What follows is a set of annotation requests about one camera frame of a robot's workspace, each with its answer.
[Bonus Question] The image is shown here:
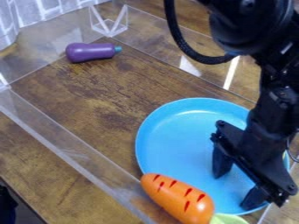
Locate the purple toy eggplant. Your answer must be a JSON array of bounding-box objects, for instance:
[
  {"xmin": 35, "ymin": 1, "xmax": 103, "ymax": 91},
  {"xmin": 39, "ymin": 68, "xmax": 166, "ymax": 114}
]
[{"xmin": 66, "ymin": 43, "xmax": 123, "ymax": 63}]

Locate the clear acrylic enclosure wall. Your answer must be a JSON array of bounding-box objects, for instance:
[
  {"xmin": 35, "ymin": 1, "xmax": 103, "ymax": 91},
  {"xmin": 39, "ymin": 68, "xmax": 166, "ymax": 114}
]
[{"xmin": 0, "ymin": 0, "xmax": 259, "ymax": 224}]

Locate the orange toy carrot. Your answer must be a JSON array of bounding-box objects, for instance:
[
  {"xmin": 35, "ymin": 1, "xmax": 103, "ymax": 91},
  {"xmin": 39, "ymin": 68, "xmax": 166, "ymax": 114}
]
[{"xmin": 141, "ymin": 172, "xmax": 250, "ymax": 224}]

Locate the blue round plastic tray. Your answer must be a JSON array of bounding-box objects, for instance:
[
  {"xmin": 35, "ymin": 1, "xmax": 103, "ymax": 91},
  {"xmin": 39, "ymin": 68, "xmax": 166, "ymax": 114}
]
[{"xmin": 135, "ymin": 98, "xmax": 267, "ymax": 215}]

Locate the white grid curtain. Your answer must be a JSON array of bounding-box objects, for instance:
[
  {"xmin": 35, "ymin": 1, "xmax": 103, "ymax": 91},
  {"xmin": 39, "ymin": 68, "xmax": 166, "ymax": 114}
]
[{"xmin": 0, "ymin": 0, "xmax": 110, "ymax": 51}]

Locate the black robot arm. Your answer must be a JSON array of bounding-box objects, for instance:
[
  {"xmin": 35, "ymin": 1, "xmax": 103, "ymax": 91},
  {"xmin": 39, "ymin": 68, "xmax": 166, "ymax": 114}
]
[{"xmin": 198, "ymin": 0, "xmax": 299, "ymax": 210}]

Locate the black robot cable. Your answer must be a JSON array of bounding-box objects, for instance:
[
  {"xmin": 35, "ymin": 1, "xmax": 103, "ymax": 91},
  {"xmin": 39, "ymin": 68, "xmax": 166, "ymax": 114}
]
[{"xmin": 163, "ymin": 0, "xmax": 239, "ymax": 66}]

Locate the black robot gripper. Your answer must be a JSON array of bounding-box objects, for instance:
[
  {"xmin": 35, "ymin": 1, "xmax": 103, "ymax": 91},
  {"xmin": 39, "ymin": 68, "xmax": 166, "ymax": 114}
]
[{"xmin": 210, "ymin": 96, "xmax": 299, "ymax": 210}]

